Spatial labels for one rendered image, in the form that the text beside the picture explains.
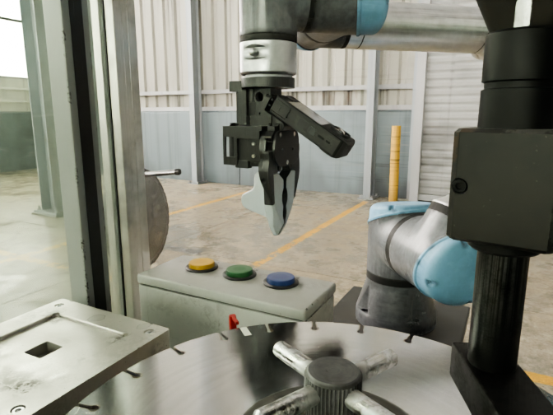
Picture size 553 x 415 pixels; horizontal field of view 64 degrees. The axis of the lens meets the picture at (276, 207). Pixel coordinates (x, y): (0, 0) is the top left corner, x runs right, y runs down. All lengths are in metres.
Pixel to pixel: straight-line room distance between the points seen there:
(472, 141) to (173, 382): 0.25
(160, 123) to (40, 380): 7.92
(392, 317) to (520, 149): 0.66
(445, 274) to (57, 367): 0.50
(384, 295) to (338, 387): 0.61
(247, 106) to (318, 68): 6.18
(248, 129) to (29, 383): 0.37
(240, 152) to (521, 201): 0.45
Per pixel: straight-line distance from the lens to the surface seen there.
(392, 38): 0.79
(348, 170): 6.56
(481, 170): 0.21
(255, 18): 0.59
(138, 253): 0.75
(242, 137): 0.60
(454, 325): 0.92
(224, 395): 0.32
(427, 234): 0.71
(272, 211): 0.59
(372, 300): 0.85
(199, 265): 0.70
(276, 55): 0.58
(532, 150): 0.20
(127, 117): 0.71
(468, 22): 0.85
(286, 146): 0.60
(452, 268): 0.68
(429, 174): 6.21
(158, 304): 0.70
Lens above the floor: 1.13
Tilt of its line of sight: 12 degrees down
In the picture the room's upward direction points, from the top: straight up
